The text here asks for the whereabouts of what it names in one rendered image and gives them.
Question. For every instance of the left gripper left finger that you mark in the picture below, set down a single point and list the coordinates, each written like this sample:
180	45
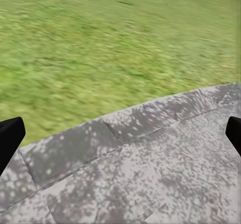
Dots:
12	132

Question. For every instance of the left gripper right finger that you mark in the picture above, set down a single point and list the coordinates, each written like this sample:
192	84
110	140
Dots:
233	132

